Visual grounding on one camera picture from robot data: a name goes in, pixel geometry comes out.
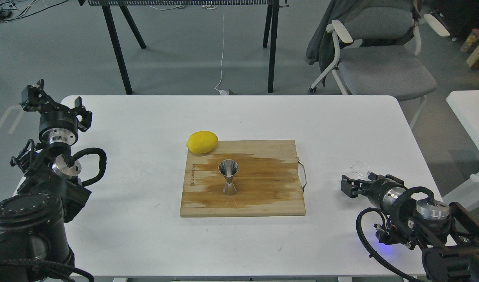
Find black metal frame table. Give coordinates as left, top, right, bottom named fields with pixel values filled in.
left=77, top=0, right=290, bottom=96

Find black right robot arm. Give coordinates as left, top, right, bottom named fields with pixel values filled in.
left=341, top=173, right=479, bottom=282

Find black cables on floor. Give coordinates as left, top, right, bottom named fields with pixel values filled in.
left=0, top=0, right=69, bottom=28

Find yellow lemon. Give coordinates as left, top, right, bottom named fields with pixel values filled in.
left=186, top=131, right=218, bottom=155

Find white cable on floor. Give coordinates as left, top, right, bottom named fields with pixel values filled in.
left=214, top=4, right=229, bottom=96

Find wooden cutting board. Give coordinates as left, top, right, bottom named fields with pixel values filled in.
left=180, top=140, right=306, bottom=217

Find steel jigger measuring cup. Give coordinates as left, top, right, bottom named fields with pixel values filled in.
left=218, top=159, right=238, bottom=195

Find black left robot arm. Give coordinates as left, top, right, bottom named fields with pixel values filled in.
left=0, top=79, right=107, bottom=282

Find dark jacket on chair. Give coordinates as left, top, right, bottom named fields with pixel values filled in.
left=305, top=0, right=423, bottom=72

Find small clear glass cup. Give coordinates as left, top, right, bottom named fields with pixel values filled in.
left=347, top=162, right=371, bottom=181

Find grey office chair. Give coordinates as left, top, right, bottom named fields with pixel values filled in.
left=309, top=6, right=449, bottom=128

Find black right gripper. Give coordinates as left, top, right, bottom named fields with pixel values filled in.
left=341, top=174, right=407, bottom=215

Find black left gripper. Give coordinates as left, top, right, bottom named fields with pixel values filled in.
left=20, top=79, right=93, bottom=146

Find white side table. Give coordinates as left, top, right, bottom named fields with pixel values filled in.
left=443, top=90, right=479, bottom=211

